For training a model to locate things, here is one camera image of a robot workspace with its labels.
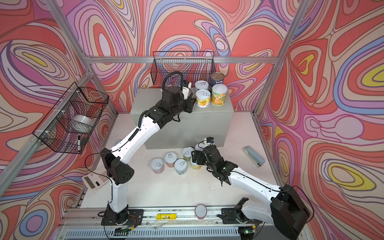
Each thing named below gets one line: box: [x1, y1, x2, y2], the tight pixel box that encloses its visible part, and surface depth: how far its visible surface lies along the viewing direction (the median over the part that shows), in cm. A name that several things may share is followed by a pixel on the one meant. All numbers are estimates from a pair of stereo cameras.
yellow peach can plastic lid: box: [211, 83, 228, 107], surface depth 74 cm
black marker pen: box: [77, 135, 81, 152], surface depth 73 cm
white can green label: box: [182, 146, 195, 162], surface depth 93 cm
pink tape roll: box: [194, 204, 208, 220], surface depth 73 cm
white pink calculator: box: [82, 166, 111, 191], surface depth 84 cm
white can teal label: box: [174, 158, 187, 175], surface depth 88 cm
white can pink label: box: [150, 158, 165, 175], surface depth 88 cm
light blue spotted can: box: [195, 80, 209, 93], surface depth 80 cm
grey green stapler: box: [242, 146, 266, 168], surface depth 93 cm
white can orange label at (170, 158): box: [164, 152, 177, 168], surface depth 90 cm
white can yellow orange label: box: [195, 89, 211, 108], surface depth 75 cm
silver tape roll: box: [68, 114, 95, 134], surface depth 74 cm
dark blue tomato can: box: [209, 72, 225, 88], surface depth 76 cm
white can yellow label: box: [190, 163, 202, 170], surface depth 90 cm
